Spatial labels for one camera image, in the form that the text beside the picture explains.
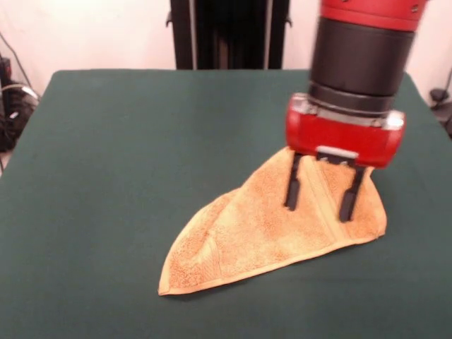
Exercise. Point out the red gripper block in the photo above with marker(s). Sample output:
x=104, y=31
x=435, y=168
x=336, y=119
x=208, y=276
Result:
x=339, y=134

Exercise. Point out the tan terry towel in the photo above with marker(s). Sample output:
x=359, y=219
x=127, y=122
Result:
x=265, y=229

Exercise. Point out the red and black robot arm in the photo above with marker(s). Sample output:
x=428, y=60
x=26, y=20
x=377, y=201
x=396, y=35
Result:
x=360, y=53

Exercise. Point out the dark grey stand base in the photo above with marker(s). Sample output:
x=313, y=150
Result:
x=438, y=95

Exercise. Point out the dark green table cloth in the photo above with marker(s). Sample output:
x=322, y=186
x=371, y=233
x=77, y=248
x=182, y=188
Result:
x=123, y=159

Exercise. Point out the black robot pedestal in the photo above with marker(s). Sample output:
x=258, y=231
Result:
x=229, y=35

